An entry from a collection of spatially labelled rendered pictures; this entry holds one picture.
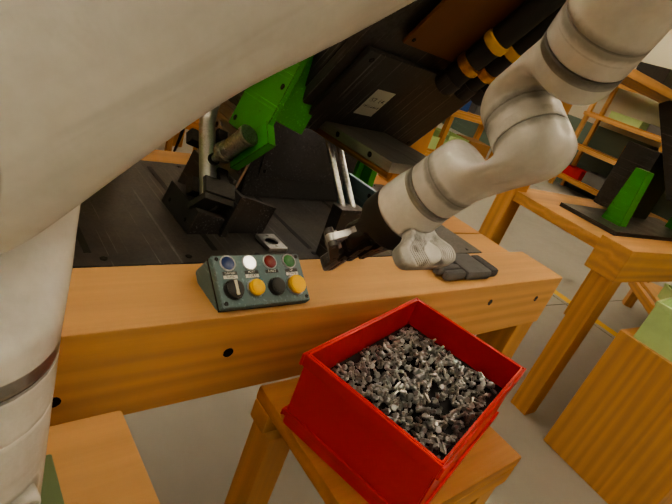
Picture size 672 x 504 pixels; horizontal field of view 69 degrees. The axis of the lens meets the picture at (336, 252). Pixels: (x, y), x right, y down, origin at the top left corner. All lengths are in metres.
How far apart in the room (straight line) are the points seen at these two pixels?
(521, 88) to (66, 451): 0.54
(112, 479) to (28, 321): 0.32
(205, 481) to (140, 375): 0.98
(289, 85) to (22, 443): 0.67
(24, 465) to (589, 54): 0.43
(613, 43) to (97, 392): 0.64
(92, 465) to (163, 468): 1.10
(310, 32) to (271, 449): 0.67
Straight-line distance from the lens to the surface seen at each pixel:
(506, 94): 0.48
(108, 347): 0.64
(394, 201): 0.54
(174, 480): 1.63
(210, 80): 0.17
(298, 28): 0.17
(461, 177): 0.49
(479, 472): 0.80
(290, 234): 0.97
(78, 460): 0.56
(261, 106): 0.88
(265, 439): 0.77
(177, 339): 0.67
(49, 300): 0.26
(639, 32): 0.40
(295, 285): 0.73
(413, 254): 0.52
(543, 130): 0.46
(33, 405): 0.28
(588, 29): 0.40
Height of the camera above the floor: 1.29
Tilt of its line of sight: 24 degrees down
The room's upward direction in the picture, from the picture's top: 21 degrees clockwise
